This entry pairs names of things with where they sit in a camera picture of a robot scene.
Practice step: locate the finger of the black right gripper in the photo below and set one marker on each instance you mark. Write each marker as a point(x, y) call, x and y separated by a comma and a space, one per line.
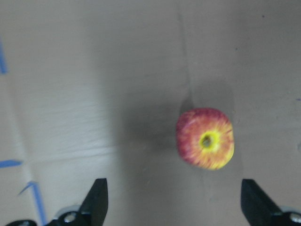
point(260, 210)

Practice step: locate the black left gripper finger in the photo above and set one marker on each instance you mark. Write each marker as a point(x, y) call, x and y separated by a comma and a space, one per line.
point(92, 211)

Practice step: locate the red yellow apple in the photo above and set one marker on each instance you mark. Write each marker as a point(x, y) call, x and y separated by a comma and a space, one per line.
point(204, 138)

